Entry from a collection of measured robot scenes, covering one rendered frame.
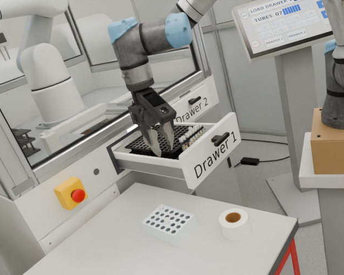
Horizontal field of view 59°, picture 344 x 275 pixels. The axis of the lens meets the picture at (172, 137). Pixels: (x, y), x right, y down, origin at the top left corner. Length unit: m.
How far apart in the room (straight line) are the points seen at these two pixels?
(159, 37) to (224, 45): 2.15
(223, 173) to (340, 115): 0.83
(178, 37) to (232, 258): 0.51
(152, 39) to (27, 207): 0.57
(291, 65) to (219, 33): 1.23
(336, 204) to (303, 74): 0.91
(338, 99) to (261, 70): 1.84
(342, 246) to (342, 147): 0.38
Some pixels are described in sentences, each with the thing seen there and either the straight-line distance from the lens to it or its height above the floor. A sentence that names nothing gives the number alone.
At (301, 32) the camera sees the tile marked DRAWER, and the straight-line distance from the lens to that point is 1.66.
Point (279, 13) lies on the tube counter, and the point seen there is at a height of 1.11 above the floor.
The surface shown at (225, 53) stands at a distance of 2.88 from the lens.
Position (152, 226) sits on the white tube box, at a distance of 0.82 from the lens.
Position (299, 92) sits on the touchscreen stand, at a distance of 1.80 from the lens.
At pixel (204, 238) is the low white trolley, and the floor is 0.76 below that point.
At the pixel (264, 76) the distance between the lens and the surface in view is 2.73.
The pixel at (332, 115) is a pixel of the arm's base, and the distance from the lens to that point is 0.95.
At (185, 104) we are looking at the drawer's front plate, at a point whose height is 0.90.
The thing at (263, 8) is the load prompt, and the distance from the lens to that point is 1.72.
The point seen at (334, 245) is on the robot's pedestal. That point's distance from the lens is 1.15.
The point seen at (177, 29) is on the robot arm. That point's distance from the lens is 0.72.
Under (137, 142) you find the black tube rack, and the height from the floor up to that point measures 0.90.
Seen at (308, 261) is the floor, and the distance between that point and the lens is 1.74.
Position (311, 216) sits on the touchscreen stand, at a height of 0.03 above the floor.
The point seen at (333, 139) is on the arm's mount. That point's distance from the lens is 0.89.
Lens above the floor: 1.29
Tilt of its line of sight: 22 degrees down
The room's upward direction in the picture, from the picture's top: 18 degrees counter-clockwise
